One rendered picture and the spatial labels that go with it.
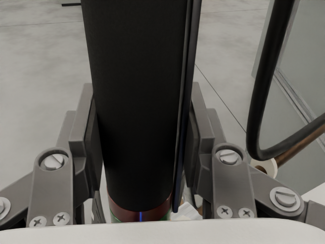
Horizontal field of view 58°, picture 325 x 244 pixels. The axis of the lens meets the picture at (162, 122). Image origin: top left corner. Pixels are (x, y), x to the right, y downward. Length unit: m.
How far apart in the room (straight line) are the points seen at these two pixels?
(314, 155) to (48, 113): 2.36
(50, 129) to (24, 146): 0.27
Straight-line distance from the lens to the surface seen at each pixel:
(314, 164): 1.37
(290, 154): 0.31
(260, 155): 0.24
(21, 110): 3.15
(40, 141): 2.72
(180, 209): 0.24
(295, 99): 1.47
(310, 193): 0.69
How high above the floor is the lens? 1.74
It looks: 39 degrees down
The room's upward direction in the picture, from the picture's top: 2 degrees clockwise
